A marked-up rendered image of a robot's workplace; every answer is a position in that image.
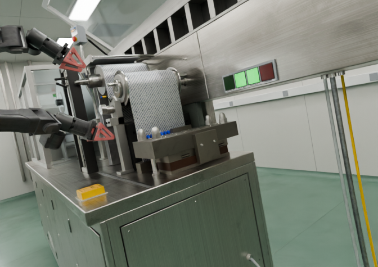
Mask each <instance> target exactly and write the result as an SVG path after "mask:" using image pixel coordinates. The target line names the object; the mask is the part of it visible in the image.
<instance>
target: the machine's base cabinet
mask: <svg viewBox="0 0 378 267"><path fill-rule="evenodd" d="M30 172H31V171H30ZM31 180H32V182H33V185H34V190H35V195H36V198H37V203H38V207H39V212H40V217H41V223H42V226H43V230H44V235H45V236H46V238H47V241H48V243H49V246H50V248H51V250H52V252H53V255H54V257H55V259H56V261H57V264H58V266H59V267H256V265H255V264H254V263H253V262H252V261H249V260H247V258H246V256H247V254H251V255H252V256H253V259H254V260H255V261H256V262H257V263H258V264H259V266H260V267H274V266H273V260H272V254H271V248H270V244H269V238H268V232H267V226H266V219H265V216H264V209H263V203H262V197H261V193H260V187H259V181H258V175H257V169H256V165H255V161H253V162H250V163H248V164H246V165H243V166H240V167H238V168H235V169H233V170H230V171H228V172H226V173H223V174H221V175H218V176H216V177H213V178H210V179H208V180H205V181H203V182H200V183H197V184H195V185H192V186H190V187H188V188H185V189H183V190H180V191H178V192H175V193H172V194H170V195H168V196H165V197H163V198H160V199H158V200H155V201H152V202H150V203H147V204H145V205H142V206H140V207H137V208H135V209H133V210H130V211H127V212H125V213H122V214H120V215H117V216H115V217H113V218H110V219H107V220H104V221H102V222H100V223H97V224H95V225H92V226H90V227H87V226H86V225H85V224H84V223H83V222H82V221H81V220H80V219H79V218H78V217H77V216H76V215H75V214H74V213H73V212H72V211H71V210H70V209H69V208H68V207H67V206H66V205H65V204H64V203H63V202H62V201H61V200H60V199H59V198H58V197H57V196H56V195H55V194H54V193H53V192H52V191H51V190H50V189H48V188H47V187H46V186H45V185H44V184H43V183H42V182H41V181H40V180H39V179H38V178H37V177H36V176H35V175H34V174H33V173H32V172H31Z"/></svg>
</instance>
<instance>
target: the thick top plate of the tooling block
mask: <svg viewBox="0 0 378 267"><path fill-rule="evenodd" d="M212 129H216V132H217V138H218V141H220V140H223V139H226V138H230V137H234V136H236V135H238V134H239V133H238V129H237V123H236V121H228V122H227V123H223V124H220V123H213V124H211V125H203V126H198V127H195V128H192V129H188V130H184V131H180V132H176V133H169V134H165V135H161V138H162V139H158V140H154V141H152V138H149V139H147V140H145V141H140V142H138V141H136V142H132V143H133V148H134V154H135V157H136V158H142V159H154V160H156V159H159V158H162V157H165V156H169V155H172V154H175V153H179V152H182V151H186V150H190V149H192V148H195V147H194V141H193V137H192V135H193V134H196V133H201V132H204V131H207V130H212Z"/></svg>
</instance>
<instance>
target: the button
mask: <svg viewBox="0 0 378 267"><path fill-rule="evenodd" d="M76 193H77V196H78V197H79V198H80V199H81V200H85V199H87V198H90V197H93V196H96V195H99V194H102V193H105V189H104V186H102V185H99V184H94V185H91V186H89V187H85V188H82V189H78V190H76Z"/></svg>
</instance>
